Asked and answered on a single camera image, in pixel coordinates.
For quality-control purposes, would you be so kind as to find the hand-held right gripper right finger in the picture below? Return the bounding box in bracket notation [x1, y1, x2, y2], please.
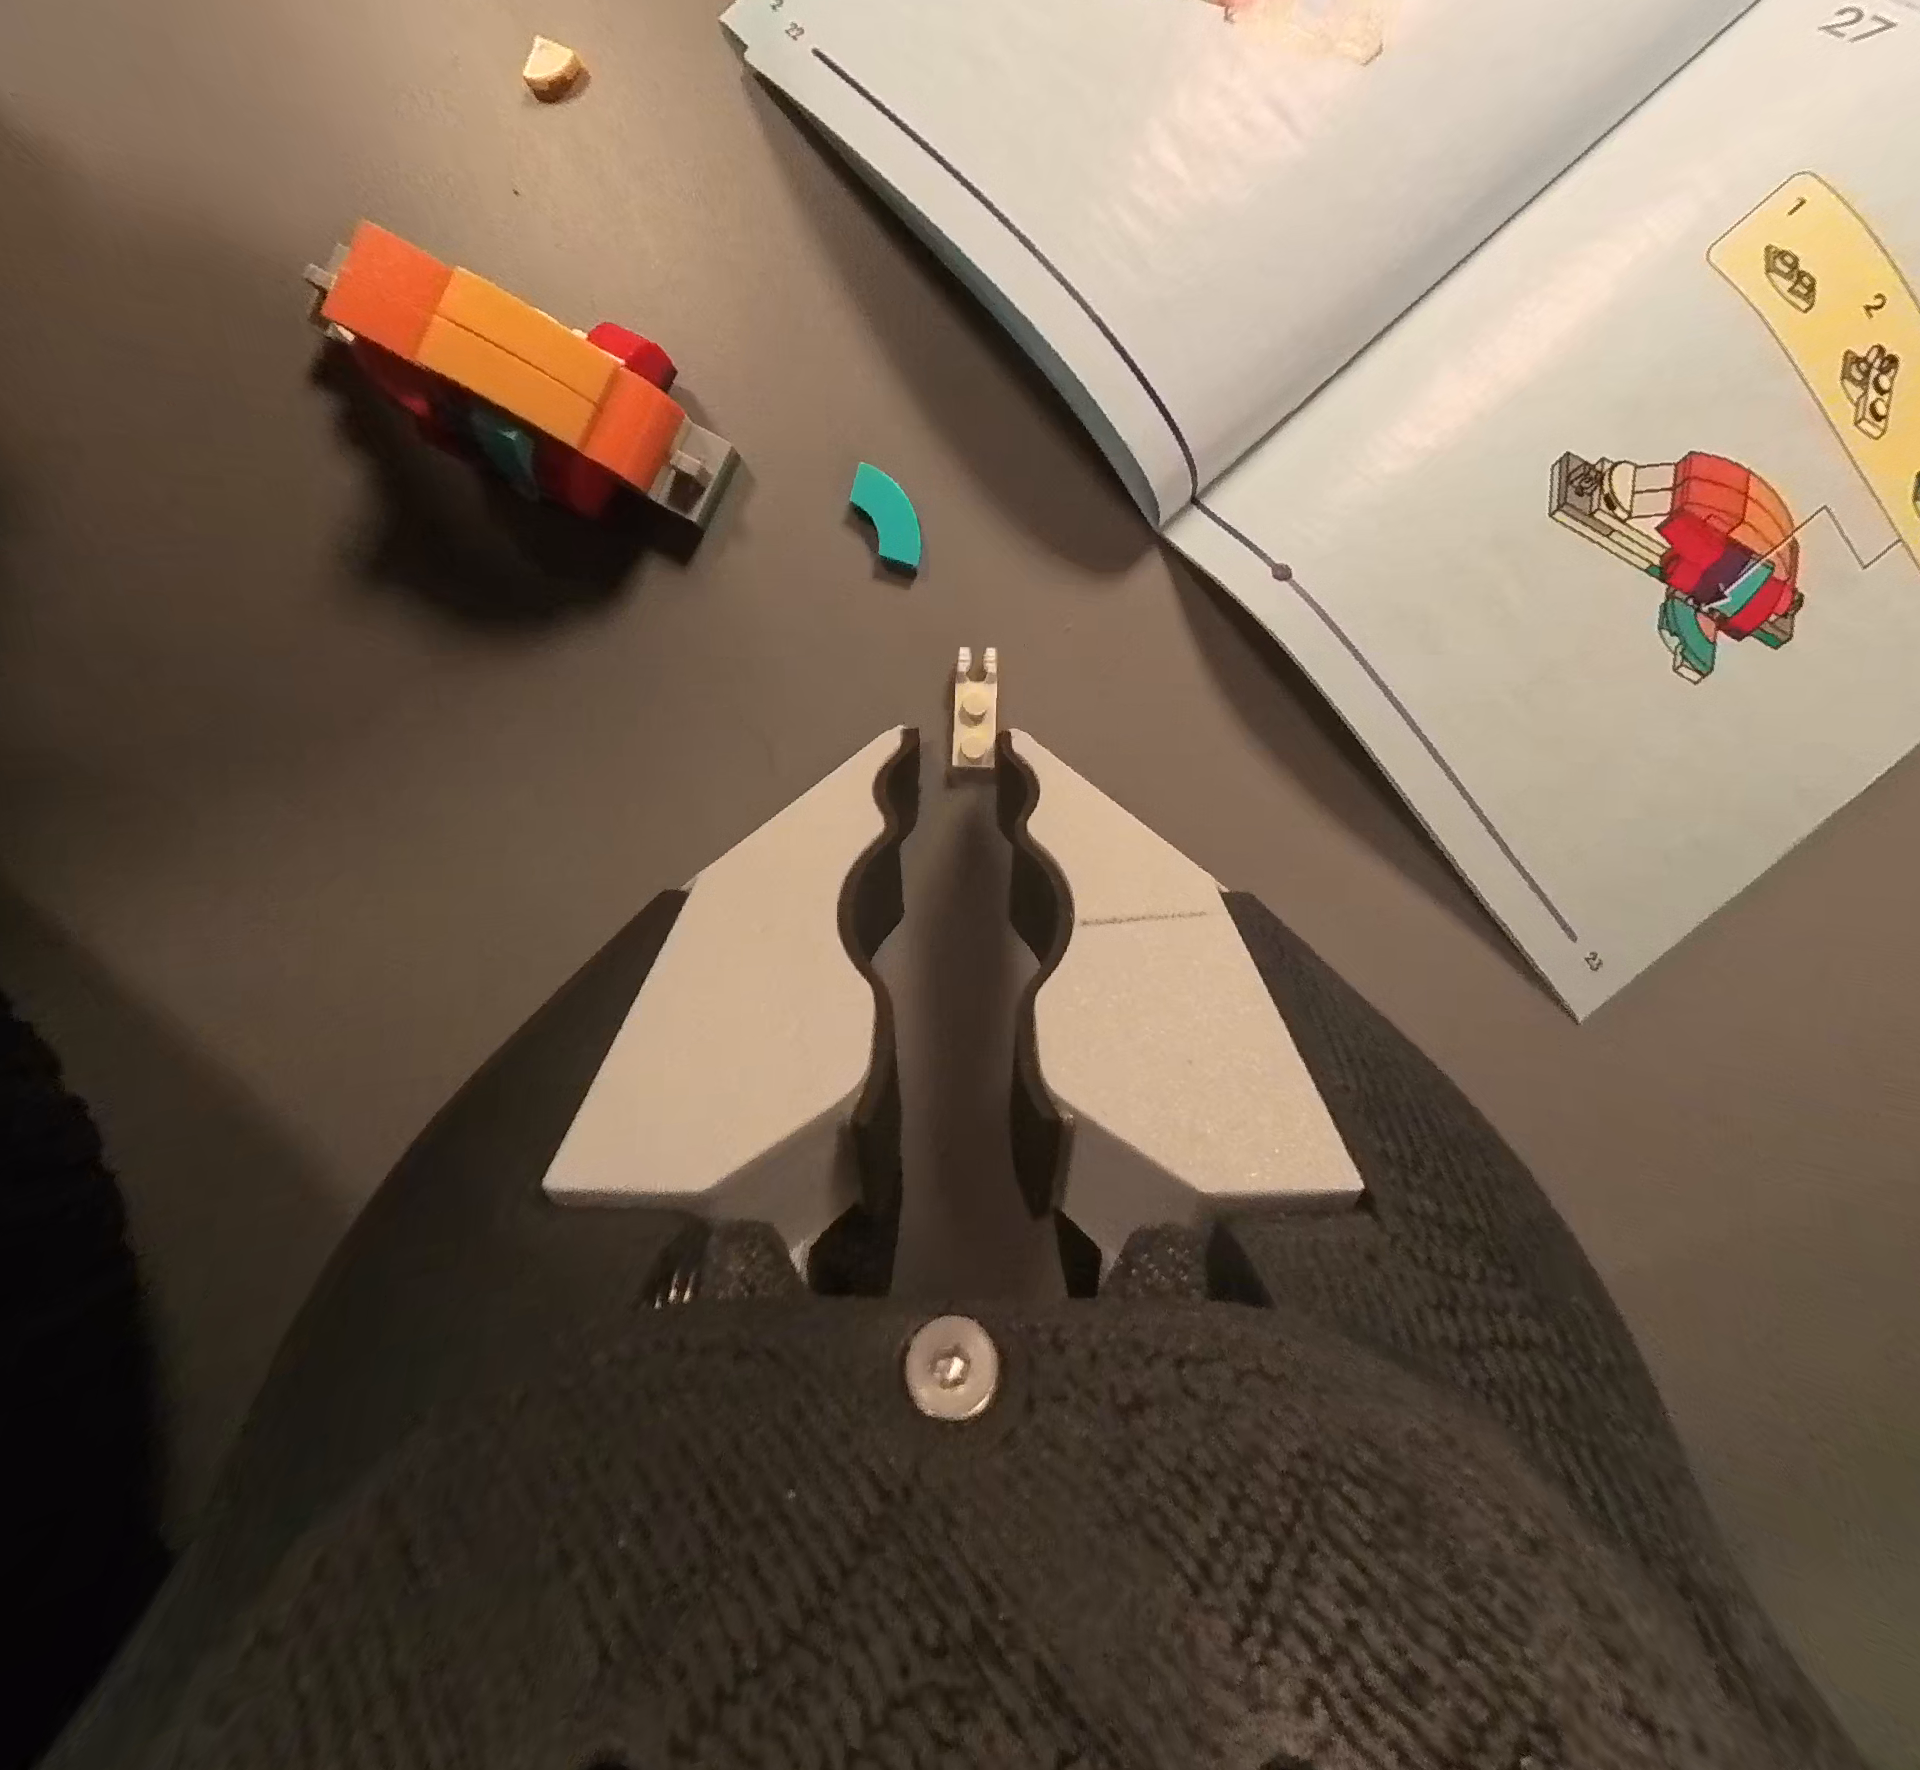
[992, 728, 1370, 1301]

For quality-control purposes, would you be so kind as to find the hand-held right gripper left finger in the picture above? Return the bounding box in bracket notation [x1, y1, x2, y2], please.
[539, 723, 922, 1299]

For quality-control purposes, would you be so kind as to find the white lego clip plate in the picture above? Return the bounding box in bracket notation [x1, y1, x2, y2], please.
[950, 645, 1004, 785]

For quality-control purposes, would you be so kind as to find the teal curved lego tile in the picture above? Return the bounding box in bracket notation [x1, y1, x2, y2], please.
[848, 458, 928, 584]

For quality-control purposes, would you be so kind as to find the orange lego rainbow build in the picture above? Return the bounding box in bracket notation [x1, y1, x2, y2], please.
[300, 217, 741, 521]

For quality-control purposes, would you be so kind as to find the open lego instruction booklet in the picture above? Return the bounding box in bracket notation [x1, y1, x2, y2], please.
[720, 0, 1920, 1022]

